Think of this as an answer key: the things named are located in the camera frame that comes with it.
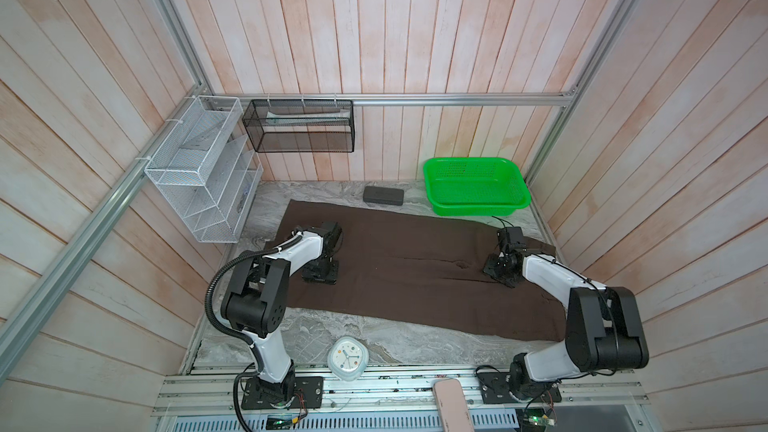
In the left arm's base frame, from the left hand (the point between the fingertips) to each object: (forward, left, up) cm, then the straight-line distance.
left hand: (323, 285), depth 92 cm
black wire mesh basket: (+46, +9, +27) cm, 54 cm away
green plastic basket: (+43, -57, 0) cm, 71 cm away
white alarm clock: (-21, -10, +2) cm, 24 cm away
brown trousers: (+6, -26, +1) cm, 27 cm away
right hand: (+5, -54, +1) cm, 54 cm away
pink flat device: (-33, -35, +2) cm, 48 cm away
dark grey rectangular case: (+37, -19, +1) cm, 42 cm away
